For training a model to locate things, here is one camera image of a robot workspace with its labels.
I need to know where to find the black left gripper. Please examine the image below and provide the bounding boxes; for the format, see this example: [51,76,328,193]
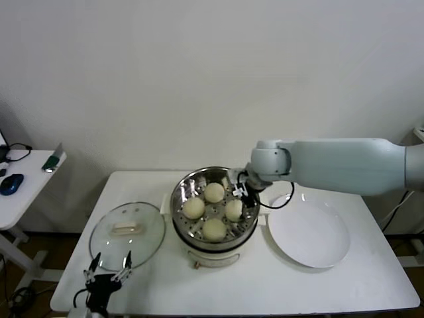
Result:
[82,250,133,311]

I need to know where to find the blue computer mouse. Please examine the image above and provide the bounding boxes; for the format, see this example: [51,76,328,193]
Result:
[0,173,25,195]

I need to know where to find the stainless steel steamer basket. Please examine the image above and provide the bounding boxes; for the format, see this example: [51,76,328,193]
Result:
[170,166,262,246]

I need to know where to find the black wall power cable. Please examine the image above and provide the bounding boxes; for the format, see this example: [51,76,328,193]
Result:
[380,190,415,233]

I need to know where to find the black floor cable bundle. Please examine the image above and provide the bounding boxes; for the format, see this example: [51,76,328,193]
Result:
[9,286,52,311]

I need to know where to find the white round plate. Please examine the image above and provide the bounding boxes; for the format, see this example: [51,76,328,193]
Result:
[267,193,351,269]

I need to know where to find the white steamed baozi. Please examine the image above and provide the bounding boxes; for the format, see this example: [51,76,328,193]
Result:
[182,197,206,220]
[225,199,244,223]
[201,217,228,242]
[203,182,225,203]

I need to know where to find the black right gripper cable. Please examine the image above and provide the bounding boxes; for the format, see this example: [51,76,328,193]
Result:
[260,180,295,210]

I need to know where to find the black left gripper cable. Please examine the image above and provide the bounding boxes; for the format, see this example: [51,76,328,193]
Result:
[72,288,89,309]

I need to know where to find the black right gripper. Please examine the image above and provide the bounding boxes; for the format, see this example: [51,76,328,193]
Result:
[231,177,266,222]

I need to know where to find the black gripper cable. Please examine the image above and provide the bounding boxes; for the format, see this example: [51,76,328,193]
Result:
[72,288,89,309]
[260,180,295,210]

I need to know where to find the dark laptop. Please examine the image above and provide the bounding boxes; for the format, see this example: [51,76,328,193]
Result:
[0,129,9,163]

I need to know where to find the glass pot lid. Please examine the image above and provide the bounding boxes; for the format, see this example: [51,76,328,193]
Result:
[88,201,167,273]

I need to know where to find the black cable on desk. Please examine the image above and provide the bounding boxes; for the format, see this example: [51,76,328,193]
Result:
[6,142,33,163]

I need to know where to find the white side desk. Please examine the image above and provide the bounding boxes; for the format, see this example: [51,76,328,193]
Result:
[0,150,68,289]

